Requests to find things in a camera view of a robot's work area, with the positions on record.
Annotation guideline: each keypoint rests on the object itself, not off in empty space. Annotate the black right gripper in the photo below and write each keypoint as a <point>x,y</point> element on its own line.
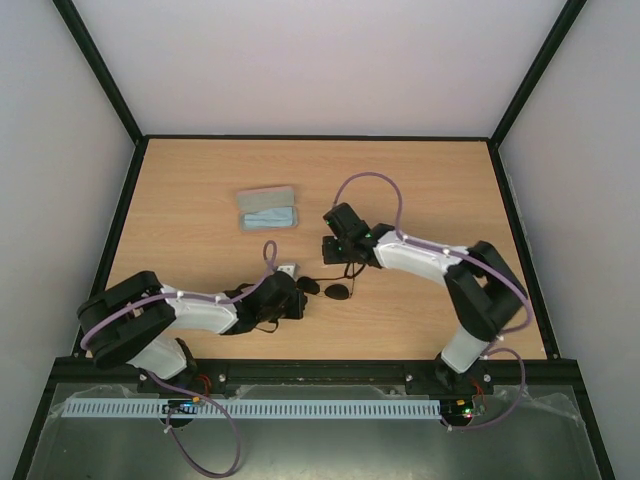
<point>329,248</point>

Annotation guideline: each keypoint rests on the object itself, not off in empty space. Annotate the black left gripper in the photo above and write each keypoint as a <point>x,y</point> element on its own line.
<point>299,302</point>

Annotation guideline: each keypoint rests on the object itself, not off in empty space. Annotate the black round sunglasses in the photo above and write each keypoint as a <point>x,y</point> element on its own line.
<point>338,288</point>

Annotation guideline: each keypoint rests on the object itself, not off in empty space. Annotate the light blue cleaning cloth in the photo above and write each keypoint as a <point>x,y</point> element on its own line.
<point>268,219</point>

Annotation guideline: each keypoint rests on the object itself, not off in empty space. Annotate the pink glasses case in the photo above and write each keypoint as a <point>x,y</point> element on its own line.
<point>268,208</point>

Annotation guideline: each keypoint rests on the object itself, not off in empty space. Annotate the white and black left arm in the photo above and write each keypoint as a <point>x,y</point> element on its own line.
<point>127,323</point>

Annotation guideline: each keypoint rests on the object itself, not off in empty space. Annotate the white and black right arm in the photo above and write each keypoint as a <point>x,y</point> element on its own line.
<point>488,299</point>

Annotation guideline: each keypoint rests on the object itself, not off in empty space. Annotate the grey metal front plate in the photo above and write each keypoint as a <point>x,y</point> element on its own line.
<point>538,434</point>

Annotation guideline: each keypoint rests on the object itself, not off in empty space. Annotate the white slotted cable duct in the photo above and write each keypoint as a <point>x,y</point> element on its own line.
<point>254,409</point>

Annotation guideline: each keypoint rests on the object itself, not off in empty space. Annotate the black front mounting rail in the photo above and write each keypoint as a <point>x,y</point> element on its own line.
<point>422,377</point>

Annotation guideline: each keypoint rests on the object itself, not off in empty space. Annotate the black frame corner post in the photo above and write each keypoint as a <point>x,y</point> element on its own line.
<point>551,44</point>

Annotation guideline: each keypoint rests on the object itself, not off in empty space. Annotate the black left corner post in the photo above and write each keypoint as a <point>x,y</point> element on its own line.
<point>87,46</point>

